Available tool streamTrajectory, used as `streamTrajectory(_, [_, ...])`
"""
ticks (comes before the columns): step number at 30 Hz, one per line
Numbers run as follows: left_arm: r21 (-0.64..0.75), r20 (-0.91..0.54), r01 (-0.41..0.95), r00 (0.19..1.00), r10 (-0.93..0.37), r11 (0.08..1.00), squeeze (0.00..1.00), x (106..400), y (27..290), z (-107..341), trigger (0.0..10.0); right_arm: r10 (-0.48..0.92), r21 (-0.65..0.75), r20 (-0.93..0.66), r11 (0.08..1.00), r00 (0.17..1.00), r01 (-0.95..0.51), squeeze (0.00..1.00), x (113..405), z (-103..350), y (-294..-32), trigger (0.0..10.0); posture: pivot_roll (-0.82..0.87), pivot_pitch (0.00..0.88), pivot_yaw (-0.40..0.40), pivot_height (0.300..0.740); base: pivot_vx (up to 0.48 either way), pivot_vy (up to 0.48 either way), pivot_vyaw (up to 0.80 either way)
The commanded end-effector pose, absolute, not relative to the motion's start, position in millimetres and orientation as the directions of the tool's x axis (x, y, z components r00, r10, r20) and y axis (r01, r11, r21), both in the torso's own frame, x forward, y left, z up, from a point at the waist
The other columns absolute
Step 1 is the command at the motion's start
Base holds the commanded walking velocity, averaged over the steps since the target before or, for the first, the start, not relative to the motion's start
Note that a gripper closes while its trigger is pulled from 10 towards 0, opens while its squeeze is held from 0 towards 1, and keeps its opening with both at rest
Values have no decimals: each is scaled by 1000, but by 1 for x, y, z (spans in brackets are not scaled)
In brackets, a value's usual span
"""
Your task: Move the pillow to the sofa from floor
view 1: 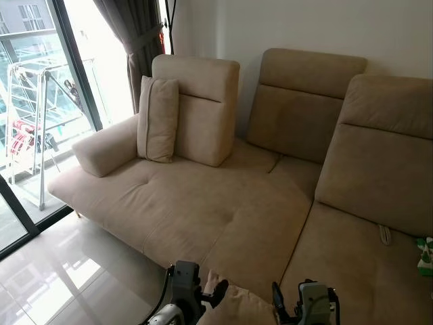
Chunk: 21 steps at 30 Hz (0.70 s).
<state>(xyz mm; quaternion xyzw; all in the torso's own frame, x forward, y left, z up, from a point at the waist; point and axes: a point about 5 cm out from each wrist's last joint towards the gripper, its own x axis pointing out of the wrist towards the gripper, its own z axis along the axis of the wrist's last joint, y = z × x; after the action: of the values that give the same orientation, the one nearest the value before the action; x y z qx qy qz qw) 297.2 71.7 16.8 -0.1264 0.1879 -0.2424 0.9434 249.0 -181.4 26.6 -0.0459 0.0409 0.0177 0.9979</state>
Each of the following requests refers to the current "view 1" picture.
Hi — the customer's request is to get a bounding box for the beige fabric sofa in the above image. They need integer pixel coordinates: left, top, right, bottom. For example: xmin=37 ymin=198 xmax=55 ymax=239
xmin=47 ymin=47 xmax=433 ymax=325

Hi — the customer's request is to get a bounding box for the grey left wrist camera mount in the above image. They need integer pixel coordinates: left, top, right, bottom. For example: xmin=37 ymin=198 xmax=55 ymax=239
xmin=168 ymin=260 xmax=204 ymax=307

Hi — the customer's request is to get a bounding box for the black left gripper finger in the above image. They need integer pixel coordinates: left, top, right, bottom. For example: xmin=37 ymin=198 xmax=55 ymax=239
xmin=204 ymin=279 xmax=230 ymax=309

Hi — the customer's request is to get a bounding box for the red white striped cloth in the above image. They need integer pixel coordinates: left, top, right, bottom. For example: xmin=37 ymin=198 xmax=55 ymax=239
xmin=8 ymin=120 xmax=40 ymax=158

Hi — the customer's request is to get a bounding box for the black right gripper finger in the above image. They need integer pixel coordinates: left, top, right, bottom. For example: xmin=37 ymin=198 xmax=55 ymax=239
xmin=271 ymin=281 xmax=289 ymax=320

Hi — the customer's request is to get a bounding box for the black floor lamp pole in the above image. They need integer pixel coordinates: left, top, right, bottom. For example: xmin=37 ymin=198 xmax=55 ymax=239
xmin=163 ymin=0 xmax=178 ymax=56

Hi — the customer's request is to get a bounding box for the beige sofa armrest bolster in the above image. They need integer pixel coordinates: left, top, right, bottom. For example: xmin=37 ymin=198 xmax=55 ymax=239
xmin=72 ymin=116 xmax=141 ymax=178

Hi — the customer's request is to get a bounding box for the beige sofa pull strap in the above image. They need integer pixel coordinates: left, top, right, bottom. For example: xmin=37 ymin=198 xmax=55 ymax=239
xmin=377 ymin=224 xmax=394 ymax=246

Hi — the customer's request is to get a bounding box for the white clothes drying rack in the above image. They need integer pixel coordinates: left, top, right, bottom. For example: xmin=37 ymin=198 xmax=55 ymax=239
xmin=2 ymin=57 xmax=93 ymax=211

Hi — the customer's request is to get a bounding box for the beige throw pillow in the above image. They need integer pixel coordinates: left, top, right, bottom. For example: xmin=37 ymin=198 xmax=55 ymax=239
xmin=137 ymin=75 xmax=181 ymax=164
xmin=203 ymin=269 xmax=279 ymax=325

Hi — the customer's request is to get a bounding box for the black window door frame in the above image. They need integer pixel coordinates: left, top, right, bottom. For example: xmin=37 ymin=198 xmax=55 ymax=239
xmin=0 ymin=0 xmax=104 ymax=262

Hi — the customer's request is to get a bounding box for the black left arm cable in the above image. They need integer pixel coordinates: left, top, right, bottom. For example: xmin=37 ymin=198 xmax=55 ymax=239
xmin=139 ymin=267 xmax=175 ymax=325

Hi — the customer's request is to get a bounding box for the beige sofa backrest cushion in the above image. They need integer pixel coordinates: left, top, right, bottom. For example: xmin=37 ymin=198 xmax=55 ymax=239
xmin=246 ymin=47 xmax=369 ymax=165
xmin=315 ymin=73 xmax=433 ymax=238
xmin=152 ymin=54 xmax=241 ymax=168

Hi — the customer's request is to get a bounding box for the green white soft item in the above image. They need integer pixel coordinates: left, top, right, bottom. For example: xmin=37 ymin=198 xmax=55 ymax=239
xmin=415 ymin=236 xmax=433 ymax=278

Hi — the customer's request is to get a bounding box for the dark grey curtain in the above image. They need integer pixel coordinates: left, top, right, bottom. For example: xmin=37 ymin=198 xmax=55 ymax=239
xmin=93 ymin=0 xmax=167 ymax=114

